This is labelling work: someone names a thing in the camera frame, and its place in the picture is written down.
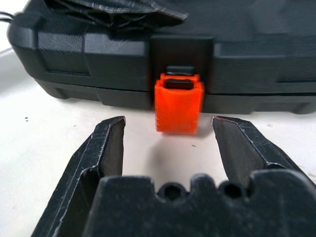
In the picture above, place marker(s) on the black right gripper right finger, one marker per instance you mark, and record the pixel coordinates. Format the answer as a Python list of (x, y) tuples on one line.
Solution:
[(244, 145)]

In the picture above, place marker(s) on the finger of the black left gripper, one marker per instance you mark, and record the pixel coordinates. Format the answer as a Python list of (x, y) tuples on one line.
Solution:
[(128, 10)]

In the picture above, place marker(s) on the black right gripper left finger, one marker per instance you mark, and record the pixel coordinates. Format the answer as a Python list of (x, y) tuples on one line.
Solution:
[(98, 153)]

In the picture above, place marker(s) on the black plastic tool case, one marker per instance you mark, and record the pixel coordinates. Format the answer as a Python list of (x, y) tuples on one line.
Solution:
[(86, 56)]

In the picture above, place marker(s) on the orange case latch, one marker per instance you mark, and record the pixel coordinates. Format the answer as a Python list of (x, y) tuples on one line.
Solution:
[(176, 108)]

